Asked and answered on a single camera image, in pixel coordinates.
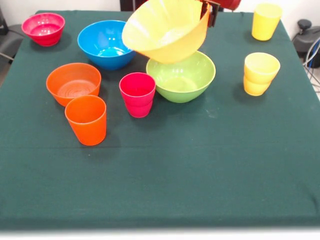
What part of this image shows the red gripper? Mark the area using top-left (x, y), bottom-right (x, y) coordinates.
top-left (199, 0), bottom-right (242, 28)

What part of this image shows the dark green table cloth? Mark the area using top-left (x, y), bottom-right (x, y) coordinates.
top-left (0, 9), bottom-right (320, 231)

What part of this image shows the orange cup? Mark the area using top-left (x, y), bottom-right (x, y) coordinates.
top-left (64, 94), bottom-right (108, 147)

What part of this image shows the pink cup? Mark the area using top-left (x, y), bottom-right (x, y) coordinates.
top-left (118, 72), bottom-right (157, 119)

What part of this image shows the large yellow-orange bowl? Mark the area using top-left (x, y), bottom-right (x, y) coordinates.
top-left (121, 0), bottom-right (211, 65)

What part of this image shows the tangle of cables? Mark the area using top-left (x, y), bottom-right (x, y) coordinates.
top-left (302, 37), bottom-right (320, 93)

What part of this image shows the small orange bowl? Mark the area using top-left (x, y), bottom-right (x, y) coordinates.
top-left (45, 62), bottom-right (102, 108)

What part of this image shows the pink bowl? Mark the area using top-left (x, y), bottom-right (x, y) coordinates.
top-left (21, 12), bottom-right (66, 47)

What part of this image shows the amber yellow cup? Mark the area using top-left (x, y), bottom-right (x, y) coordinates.
top-left (243, 52), bottom-right (281, 97)

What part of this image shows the blue bowl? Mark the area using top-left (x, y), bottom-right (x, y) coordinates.
top-left (77, 19), bottom-right (137, 71)

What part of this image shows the bright yellow cup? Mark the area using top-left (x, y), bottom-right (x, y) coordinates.
top-left (251, 3), bottom-right (283, 42)

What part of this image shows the green bowl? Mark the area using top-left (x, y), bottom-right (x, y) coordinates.
top-left (145, 50), bottom-right (217, 104)

